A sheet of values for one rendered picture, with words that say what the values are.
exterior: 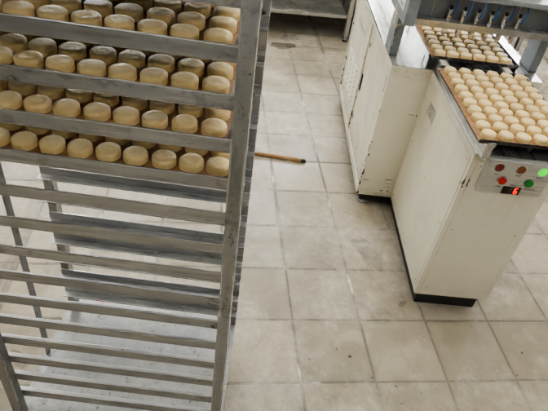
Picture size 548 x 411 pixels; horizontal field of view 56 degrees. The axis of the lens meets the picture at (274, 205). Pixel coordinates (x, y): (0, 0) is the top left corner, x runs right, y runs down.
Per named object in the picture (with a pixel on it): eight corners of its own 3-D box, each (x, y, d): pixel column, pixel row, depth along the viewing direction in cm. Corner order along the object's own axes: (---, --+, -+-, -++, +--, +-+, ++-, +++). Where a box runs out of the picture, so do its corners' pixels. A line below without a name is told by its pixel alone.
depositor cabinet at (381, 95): (336, 98, 385) (361, -19, 332) (429, 108, 390) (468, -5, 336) (352, 205, 287) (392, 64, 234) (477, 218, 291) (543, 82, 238)
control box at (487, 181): (474, 185, 191) (488, 154, 182) (536, 192, 192) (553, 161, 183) (477, 191, 188) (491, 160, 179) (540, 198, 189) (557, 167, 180)
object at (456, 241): (385, 208, 288) (435, 57, 232) (444, 214, 290) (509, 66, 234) (408, 306, 234) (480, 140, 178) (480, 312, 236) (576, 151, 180)
